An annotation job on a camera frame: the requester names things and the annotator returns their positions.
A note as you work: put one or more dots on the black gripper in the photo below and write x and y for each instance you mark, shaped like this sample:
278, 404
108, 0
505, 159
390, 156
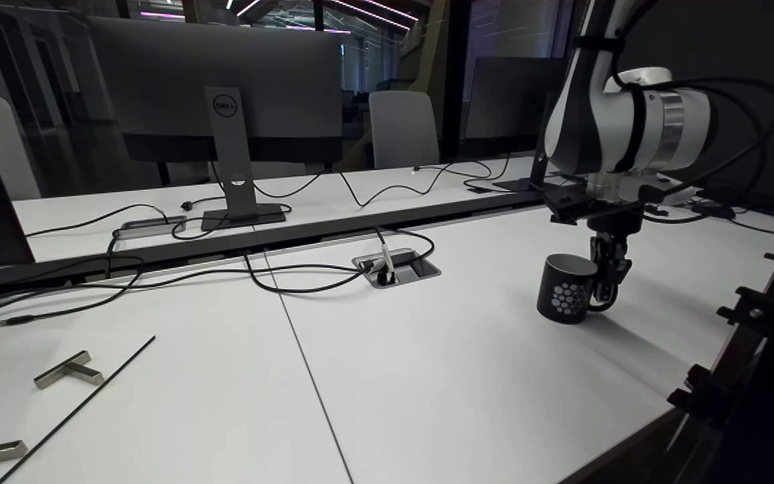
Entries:
617, 230

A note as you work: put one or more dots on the grey usb hub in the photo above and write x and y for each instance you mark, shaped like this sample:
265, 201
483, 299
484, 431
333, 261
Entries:
149, 221

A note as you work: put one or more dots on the black desk divider rail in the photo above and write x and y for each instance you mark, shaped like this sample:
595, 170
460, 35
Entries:
315, 233

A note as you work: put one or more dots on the black and white mug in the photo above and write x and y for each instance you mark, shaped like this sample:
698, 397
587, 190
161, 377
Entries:
566, 291

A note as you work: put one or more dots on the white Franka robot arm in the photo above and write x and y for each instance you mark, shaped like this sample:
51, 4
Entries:
620, 125

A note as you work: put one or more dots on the white chair with narrow back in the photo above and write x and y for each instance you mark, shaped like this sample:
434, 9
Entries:
403, 130

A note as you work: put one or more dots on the silver table power outlet box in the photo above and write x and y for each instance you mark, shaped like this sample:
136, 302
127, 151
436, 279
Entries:
414, 268

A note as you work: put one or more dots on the black power adapter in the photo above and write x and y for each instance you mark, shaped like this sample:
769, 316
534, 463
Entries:
715, 212

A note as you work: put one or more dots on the Dell monitor with silver stand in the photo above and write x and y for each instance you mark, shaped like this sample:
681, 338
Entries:
226, 81

